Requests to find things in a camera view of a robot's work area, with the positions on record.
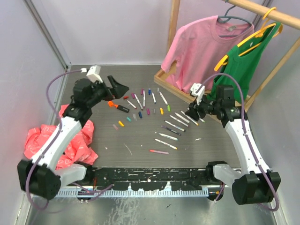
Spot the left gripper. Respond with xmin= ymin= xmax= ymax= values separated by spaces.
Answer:
xmin=87 ymin=75 xmax=129 ymax=108

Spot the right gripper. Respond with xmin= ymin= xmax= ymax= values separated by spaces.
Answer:
xmin=185 ymin=92 xmax=221 ymax=121

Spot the yellow cap marker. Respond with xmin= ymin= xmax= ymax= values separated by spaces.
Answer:
xmin=180 ymin=111 xmax=199 ymax=126

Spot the grey marker pen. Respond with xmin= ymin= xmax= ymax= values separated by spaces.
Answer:
xmin=175 ymin=112 xmax=190 ymax=123

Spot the orange highlighter cap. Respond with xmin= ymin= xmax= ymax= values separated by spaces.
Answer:
xmin=108 ymin=101 xmax=114 ymax=107

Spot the orange black highlighter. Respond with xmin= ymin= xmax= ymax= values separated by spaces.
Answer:
xmin=114 ymin=105 xmax=130 ymax=113

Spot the pink cap marker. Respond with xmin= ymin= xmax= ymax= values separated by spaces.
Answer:
xmin=134 ymin=93 xmax=143 ymax=111

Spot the magenta marker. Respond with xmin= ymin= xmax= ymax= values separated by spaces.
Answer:
xmin=169 ymin=115 xmax=188 ymax=127

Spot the purple cap white marker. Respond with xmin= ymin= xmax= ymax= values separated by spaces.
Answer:
xmin=142 ymin=89 xmax=145 ymax=108

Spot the purple marker pen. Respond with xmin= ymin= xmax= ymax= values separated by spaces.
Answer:
xmin=161 ymin=125 xmax=181 ymax=136

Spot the white silver marker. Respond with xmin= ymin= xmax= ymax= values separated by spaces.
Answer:
xmin=159 ymin=92 xmax=168 ymax=105

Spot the teal marker pen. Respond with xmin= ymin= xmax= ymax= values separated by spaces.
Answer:
xmin=159 ymin=133 xmax=178 ymax=141

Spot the yellow marker pen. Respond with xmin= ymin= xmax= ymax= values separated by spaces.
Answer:
xmin=154 ymin=138 xmax=178 ymax=150

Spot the light pink marker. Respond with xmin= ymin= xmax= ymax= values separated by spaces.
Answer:
xmin=149 ymin=150 xmax=169 ymax=155

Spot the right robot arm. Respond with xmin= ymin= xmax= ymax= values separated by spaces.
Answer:
xmin=185 ymin=83 xmax=281 ymax=205

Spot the wooden clothes rack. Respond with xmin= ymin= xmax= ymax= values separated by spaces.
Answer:
xmin=153 ymin=0 xmax=300 ymax=122

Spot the green tank top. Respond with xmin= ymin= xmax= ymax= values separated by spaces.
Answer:
xmin=207 ymin=22 xmax=283 ymax=103

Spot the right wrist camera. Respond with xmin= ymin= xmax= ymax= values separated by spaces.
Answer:
xmin=190 ymin=83 xmax=205 ymax=105

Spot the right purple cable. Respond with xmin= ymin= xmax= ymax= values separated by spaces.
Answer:
xmin=199 ymin=73 xmax=280 ymax=211

